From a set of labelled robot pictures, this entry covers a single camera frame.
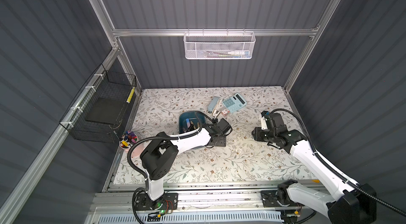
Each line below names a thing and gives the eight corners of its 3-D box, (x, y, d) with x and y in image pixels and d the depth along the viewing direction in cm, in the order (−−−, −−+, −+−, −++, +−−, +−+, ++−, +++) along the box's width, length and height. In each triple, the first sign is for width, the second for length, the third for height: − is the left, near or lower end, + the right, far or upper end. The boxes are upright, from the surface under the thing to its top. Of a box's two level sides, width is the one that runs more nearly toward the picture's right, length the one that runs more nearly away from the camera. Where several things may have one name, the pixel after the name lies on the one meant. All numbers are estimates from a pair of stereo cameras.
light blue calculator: (231, 113, 109) (231, 110, 106) (222, 103, 115) (222, 100, 112) (246, 105, 113) (247, 101, 111) (237, 96, 119) (238, 92, 116)
